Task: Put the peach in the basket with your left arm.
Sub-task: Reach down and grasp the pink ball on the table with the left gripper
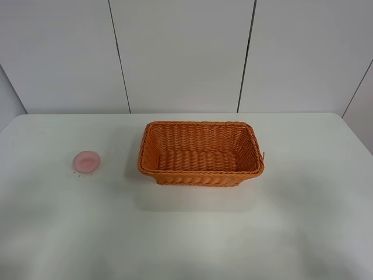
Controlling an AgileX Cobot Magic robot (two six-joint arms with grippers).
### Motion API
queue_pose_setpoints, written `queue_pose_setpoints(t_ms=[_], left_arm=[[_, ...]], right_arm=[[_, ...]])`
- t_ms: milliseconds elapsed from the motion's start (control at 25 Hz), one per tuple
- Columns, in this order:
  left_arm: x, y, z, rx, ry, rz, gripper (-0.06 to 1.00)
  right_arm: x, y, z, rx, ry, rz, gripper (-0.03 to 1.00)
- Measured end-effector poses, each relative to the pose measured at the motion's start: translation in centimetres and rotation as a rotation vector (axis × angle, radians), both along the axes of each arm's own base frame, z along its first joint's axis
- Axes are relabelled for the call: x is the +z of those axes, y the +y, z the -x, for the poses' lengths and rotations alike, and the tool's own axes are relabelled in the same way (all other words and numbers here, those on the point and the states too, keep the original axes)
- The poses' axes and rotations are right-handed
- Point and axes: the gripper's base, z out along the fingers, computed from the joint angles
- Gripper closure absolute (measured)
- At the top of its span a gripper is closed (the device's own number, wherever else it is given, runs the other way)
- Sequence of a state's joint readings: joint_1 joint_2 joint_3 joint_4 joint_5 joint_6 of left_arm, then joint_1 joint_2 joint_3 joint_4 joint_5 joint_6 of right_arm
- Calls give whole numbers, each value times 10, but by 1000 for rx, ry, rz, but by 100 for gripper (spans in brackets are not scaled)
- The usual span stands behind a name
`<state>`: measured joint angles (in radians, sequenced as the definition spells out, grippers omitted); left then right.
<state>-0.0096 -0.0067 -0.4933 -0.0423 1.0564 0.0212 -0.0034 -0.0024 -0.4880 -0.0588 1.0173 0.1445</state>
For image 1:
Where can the pink peach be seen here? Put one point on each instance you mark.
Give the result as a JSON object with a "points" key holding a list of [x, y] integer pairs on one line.
{"points": [[86, 162]]}

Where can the orange woven wicker basket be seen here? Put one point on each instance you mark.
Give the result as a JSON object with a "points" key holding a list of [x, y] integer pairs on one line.
{"points": [[200, 153]]}

